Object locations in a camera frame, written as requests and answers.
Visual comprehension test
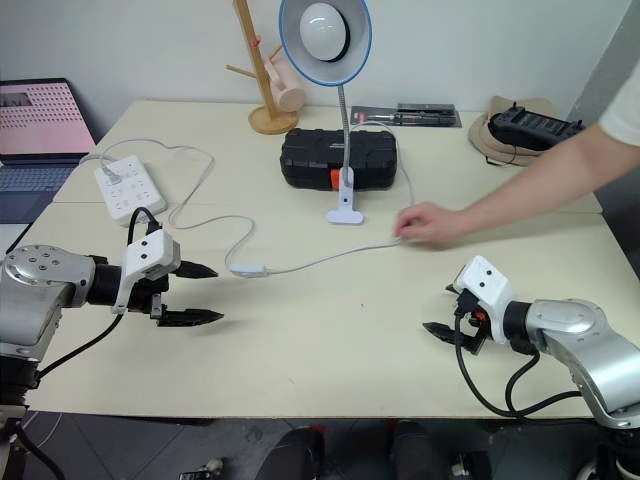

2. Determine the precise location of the beige hat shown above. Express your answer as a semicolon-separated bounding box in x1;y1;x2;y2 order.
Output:
466;95;567;169

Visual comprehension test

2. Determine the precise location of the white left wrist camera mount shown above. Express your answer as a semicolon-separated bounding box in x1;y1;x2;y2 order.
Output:
110;229;182;316

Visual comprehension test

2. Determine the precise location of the white wheel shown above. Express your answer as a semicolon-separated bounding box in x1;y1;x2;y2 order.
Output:
578;458;614;480

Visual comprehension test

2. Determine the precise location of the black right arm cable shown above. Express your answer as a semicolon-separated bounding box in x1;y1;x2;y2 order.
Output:
452;308;597;420

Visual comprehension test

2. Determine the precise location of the dark rounded shape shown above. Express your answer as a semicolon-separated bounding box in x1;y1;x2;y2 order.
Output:
258;423;327;480

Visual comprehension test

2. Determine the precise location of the large black screwdriver package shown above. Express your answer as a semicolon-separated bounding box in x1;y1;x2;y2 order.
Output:
349;105;463;130

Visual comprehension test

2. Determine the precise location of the black plastic tool case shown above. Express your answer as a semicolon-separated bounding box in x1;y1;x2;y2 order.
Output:
279;127;400;193

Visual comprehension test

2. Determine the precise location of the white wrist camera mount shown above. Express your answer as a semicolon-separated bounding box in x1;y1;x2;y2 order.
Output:
110;229;182;316
452;255;517;346

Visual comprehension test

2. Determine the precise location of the white lamp cord with switch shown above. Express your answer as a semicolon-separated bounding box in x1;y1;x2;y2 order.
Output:
93;121;417;278

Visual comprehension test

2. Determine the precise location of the white blue-rimmed clip desk lamp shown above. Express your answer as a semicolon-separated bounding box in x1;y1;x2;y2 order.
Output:
277;0;374;228

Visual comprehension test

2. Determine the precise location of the white power strip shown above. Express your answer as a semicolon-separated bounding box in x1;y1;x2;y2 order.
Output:
93;154;169;229

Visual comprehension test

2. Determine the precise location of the pink mug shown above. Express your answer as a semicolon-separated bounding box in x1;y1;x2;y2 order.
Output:
263;51;307;115

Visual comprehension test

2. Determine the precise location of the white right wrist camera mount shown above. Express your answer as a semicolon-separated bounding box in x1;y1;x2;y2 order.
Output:
452;255;517;346

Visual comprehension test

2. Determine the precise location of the white shirt sleeve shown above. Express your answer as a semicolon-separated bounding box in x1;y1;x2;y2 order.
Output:
599;74;640;149

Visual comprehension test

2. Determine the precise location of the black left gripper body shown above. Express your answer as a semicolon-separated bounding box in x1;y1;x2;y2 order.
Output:
126;266;183;322

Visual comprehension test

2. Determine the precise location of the wooden mug tree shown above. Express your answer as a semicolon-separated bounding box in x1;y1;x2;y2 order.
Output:
224;0;302;136

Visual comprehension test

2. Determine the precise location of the black handheld device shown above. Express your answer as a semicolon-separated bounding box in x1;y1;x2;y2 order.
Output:
486;101;587;152

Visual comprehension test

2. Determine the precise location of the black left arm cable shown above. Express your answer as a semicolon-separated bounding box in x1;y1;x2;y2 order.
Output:
35;206;162;379

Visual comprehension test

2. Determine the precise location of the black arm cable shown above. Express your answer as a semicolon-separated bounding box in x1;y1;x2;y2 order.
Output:
452;308;597;420
35;206;162;379

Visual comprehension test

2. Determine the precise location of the person's bare hand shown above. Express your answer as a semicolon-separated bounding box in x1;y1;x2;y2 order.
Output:
393;201;470;252

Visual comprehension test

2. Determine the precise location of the dark laptop with pink screen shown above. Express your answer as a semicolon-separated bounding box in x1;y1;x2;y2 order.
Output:
0;77;98;225

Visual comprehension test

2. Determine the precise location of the left gripper black pointed finger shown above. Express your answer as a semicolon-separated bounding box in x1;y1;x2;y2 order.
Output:
174;259;220;280
156;308;225;329

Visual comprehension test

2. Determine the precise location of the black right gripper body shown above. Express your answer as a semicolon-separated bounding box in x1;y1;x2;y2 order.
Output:
452;288;490;357

